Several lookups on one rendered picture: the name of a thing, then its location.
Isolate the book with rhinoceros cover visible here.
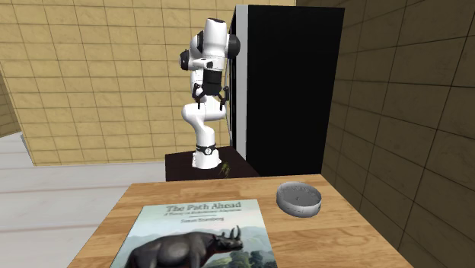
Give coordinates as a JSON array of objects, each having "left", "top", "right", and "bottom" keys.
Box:
[{"left": 109, "top": 199, "right": 279, "bottom": 268}]

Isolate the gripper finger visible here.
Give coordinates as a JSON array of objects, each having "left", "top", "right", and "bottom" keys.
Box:
[
  {"left": 191, "top": 82, "right": 206, "bottom": 110},
  {"left": 216, "top": 85, "right": 230, "bottom": 111}
]

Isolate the grey round shallow bowl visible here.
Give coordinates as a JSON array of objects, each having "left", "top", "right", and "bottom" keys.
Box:
[{"left": 276, "top": 180, "right": 323, "bottom": 219}]

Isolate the wooden table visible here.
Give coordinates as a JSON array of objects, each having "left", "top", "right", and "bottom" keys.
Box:
[{"left": 66, "top": 173, "right": 415, "bottom": 268}]

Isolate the black refrigerator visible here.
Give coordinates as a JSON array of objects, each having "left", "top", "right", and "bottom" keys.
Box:
[{"left": 226, "top": 4, "right": 346, "bottom": 178}]

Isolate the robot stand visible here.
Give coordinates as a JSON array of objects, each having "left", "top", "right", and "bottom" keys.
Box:
[{"left": 164, "top": 145, "right": 261, "bottom": 183}]

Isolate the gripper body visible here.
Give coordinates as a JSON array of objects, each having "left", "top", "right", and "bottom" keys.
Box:
[{"left": 201, "top": 69, "right": 223, "bottom": 97}]

